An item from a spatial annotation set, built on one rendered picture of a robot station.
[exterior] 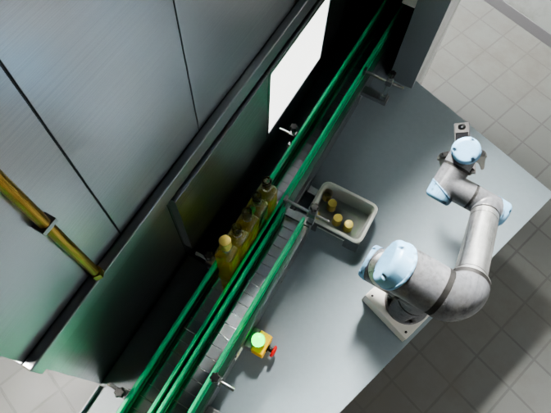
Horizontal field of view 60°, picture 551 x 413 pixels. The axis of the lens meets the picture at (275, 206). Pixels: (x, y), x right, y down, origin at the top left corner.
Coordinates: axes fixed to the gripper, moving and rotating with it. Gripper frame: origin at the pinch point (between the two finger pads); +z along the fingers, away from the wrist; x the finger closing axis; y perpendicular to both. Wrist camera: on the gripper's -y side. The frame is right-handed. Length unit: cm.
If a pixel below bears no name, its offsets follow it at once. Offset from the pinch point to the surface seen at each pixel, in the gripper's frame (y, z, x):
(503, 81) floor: -64, 165, 34
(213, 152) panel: 1, -59, -64
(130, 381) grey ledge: 67, -52, -96
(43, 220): 19, -114, -66
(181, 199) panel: 14, -65, -70
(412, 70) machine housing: -41, 35, -17
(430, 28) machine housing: -50, 15, -9
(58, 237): 21, -108, -69
